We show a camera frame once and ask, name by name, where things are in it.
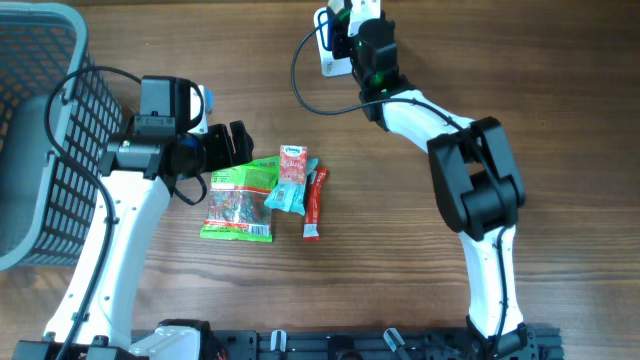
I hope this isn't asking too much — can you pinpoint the red white tissue pack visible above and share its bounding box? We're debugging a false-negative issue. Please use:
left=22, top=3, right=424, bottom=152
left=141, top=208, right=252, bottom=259
left=279, top=145, right=308, bottom=184

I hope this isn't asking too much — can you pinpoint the green snack bag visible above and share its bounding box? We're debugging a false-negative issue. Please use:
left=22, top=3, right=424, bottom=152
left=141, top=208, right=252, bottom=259
left=200, top=156, right=279, bottom=243

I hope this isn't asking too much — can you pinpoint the teal wrapper packet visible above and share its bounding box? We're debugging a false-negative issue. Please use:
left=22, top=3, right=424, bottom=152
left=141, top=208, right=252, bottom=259
left=265, top=158, right=319, bottom=216

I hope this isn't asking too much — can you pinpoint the red stick sachet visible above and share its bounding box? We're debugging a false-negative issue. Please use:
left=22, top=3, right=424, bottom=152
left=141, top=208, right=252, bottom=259
left=303, top=168, right=328, bottom=241

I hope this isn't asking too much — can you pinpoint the green lid jar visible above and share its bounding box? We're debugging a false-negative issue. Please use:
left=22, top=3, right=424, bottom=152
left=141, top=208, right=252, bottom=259
left=326, top=0, right=353, bottom=21

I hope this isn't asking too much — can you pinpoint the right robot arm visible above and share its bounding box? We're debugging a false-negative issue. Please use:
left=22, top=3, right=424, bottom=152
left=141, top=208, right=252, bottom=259
left=327, top=8, right=528, bottom=359

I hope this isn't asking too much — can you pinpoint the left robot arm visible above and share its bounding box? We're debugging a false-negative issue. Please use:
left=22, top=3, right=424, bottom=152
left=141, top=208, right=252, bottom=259
left=13, top=76, right=254, bottom=359

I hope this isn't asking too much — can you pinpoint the white barcode scanner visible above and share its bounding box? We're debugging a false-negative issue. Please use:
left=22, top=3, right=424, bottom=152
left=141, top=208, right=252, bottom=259
left=313, top=7, right=352, bottom=78

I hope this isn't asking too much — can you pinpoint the grey plastic mesh basket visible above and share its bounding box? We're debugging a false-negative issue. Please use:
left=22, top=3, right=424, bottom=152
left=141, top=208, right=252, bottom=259
left=1, top=2, right=126, bottom=270

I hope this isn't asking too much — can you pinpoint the left black camera cable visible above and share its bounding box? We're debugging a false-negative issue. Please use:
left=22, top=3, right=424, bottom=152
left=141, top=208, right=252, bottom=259
left=43, top=65, right=209, bottom=360

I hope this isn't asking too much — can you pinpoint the black camera cable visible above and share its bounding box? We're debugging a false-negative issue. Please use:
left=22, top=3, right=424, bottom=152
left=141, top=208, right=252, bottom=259
left=43, top=65, right=209, bottom=360
left=290, top=22, right=511, bottom=351

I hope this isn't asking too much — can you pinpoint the right black camera cable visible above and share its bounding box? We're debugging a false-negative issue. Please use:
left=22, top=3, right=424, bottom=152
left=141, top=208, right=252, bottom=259
left=290, top=22, right=511, bottom=351

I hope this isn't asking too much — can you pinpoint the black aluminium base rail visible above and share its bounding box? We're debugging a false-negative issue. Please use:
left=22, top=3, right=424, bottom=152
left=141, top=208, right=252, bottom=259
left=127, top=325, right=565, bottom=360

